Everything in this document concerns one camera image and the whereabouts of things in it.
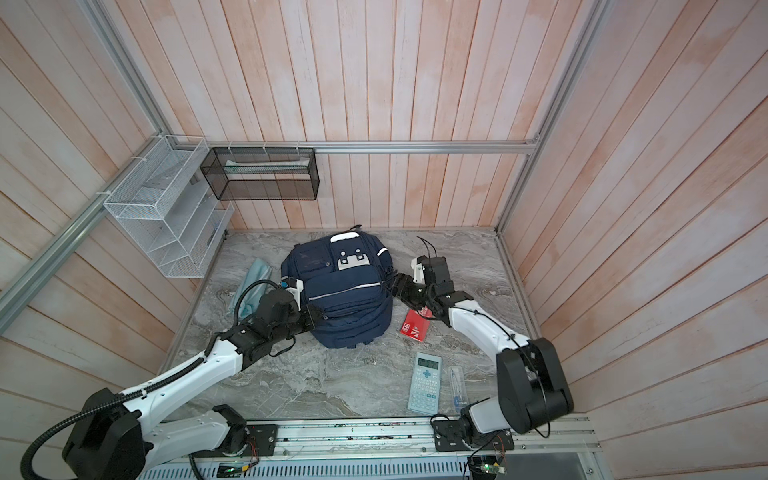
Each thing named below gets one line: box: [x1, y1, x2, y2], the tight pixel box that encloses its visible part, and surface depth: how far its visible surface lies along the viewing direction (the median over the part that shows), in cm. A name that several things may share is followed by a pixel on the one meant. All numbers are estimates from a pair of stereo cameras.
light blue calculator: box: [407, 352, 442, 415], surface depth 83 cm
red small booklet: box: [400, 306, 433, 341], surface depth 95 cm
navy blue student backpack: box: [280, 224, 393, 349], surface depth 94 cm
